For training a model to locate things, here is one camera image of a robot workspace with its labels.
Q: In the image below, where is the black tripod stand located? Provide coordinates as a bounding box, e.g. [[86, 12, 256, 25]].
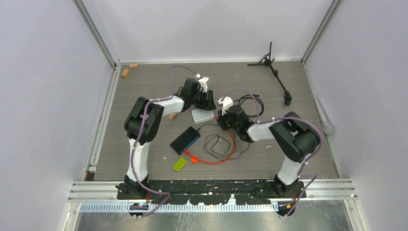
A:
[[247, 41, 292, 106]]

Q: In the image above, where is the red ethernet cable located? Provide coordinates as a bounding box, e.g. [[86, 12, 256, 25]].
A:
[[184, 115, 237, 166]]

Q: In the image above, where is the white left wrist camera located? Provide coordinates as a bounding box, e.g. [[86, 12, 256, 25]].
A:
[[195, 74, 211, 93]]

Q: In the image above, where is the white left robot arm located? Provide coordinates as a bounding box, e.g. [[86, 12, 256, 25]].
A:
[[120, 76, 216, 199]]

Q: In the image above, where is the black ethernet cable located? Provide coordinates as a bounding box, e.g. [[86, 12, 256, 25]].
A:
[[234, 94, 265, 118]]

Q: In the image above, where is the black network switch box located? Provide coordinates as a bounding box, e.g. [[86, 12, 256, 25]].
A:
[[170, 126, 201, 155]]

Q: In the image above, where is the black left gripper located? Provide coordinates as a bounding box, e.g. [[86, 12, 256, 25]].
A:
[[191, 89, 216, 112]]

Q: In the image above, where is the grey cylinder by wall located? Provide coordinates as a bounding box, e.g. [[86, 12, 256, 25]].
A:
[[314, 98, 334, 135]]

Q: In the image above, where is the green lego brick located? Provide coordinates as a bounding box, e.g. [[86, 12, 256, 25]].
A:
[[173, 157, 188, 172]]

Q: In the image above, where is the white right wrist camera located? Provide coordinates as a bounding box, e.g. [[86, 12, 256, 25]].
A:
[[217, 96, 234, 115]]

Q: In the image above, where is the orange block near corner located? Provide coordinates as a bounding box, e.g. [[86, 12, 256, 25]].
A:
[[121, 69, 130, 78]]

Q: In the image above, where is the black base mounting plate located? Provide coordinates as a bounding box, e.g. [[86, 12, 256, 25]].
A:
[[116, 180, 306, 205]]

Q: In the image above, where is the black power adapter with cord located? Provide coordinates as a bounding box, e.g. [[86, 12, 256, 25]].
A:
[[203, 129, 251, 162]]

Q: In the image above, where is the white box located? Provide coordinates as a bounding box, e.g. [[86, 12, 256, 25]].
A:
[[191, 109, 215, 124]]

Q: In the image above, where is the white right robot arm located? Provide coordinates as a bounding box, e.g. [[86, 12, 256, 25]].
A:
[[217, 105, 323, 198]]

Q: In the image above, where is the tan wooden block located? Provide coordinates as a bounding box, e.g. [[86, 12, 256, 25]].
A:
[[168, 113, 178, 120]]

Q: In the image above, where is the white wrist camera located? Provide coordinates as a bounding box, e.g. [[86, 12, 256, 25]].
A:
[[195, 74, 211, 93], [217, 96, 234, 115]]

